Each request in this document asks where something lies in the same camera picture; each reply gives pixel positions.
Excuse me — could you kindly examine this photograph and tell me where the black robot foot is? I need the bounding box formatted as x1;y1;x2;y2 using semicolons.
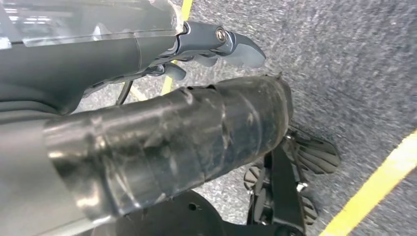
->
94;128;341;236

